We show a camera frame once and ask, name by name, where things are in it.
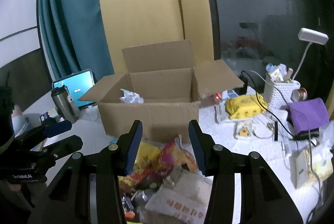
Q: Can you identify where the stainless steel travel mug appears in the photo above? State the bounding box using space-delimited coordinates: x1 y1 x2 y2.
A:
51 85 80 123

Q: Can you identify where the brown cardboard box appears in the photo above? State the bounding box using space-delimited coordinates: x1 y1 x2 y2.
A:
80 40 244 143

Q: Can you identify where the red yellow snack bag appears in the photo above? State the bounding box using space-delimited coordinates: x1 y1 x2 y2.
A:
118 164 163 191

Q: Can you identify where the purple folded cloth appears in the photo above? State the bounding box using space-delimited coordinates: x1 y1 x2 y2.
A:
288 98 329 134

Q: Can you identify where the pink potato chips bag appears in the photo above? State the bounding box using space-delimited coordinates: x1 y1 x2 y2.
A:
153 137 198 176

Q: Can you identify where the tablet with teal screen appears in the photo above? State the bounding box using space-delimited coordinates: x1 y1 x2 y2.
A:
52 69 95 110

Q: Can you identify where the white desk lamp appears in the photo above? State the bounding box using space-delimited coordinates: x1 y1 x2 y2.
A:
292 27 329 80

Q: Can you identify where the yellow wet wipes pack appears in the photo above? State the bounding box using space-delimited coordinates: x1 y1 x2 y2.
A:
225 94 268 120

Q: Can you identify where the black cable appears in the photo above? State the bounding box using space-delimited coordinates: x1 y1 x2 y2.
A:
239 70 301 140

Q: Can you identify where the teal curtain left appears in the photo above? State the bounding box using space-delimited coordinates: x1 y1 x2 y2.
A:
36 0 114 81

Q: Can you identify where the small duck print packet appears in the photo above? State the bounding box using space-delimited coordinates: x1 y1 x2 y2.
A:
234 121 253 140

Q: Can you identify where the white perforated basket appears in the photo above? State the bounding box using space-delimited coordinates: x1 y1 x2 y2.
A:
263 74 301 109

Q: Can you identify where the yellow curtain left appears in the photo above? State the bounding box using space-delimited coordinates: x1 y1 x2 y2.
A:
100 0 214 73

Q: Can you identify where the yellow snack packet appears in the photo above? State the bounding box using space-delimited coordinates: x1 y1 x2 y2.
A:
134 142 161 171

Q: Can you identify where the blue white snack bag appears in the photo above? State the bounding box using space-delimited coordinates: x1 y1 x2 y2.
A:
119 88 144 104

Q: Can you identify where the white toast bread bag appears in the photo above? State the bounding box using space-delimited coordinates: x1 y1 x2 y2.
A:
145 168 212 223

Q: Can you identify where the white green box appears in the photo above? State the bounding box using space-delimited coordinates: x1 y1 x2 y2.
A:
289 149 312 189

